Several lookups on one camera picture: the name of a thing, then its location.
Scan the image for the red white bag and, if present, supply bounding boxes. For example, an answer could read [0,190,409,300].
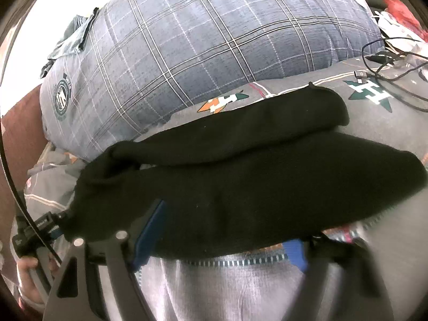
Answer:
[376,0,427,42]

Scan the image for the black pants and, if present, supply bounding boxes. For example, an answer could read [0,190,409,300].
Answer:
[63,85,427,259]

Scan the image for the grey patterned bed sheet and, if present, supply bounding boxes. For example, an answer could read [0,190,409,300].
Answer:
[24,59,427,320]

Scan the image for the black cable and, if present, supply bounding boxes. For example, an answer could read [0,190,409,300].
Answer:
[0,133,63,265]

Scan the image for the left hand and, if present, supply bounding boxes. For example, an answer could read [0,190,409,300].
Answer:
[17,257,46,314]

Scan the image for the brown headboard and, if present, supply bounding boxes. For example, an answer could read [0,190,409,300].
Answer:
[0,85,51,295]

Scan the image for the teal cloth behind pillow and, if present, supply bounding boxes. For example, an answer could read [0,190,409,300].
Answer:
[40,7,100,79]

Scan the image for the blue plaid pillow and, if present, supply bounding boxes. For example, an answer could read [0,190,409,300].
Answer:
[39,0,380,161]

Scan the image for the black charger cables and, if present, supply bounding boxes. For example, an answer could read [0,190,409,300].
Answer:
[354,36,428,114]

